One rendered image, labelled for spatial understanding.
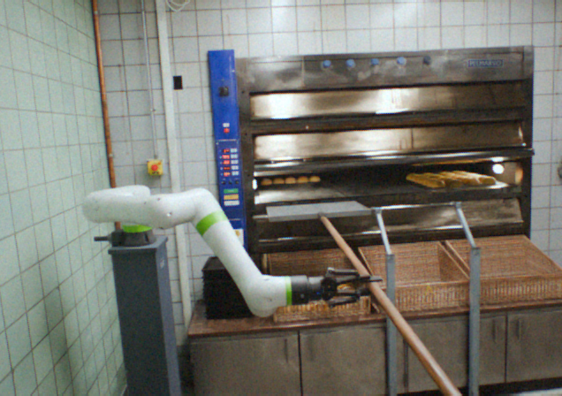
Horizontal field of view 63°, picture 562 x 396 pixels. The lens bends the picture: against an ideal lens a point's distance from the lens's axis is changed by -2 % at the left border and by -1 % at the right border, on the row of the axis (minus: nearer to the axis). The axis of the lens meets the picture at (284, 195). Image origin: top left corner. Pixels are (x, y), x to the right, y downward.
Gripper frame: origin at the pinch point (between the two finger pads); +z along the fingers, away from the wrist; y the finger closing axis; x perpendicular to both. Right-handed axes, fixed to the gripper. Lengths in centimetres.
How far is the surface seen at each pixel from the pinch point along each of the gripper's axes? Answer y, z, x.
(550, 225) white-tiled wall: 30, 168, -151
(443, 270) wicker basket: 52, 86, -138
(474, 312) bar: 59, 84, -90
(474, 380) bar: 100, 85, -89
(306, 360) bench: 82, -11, -96
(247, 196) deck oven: -2, -38, -155
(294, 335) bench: 67, -16, -97
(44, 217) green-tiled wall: -16, -124, -59
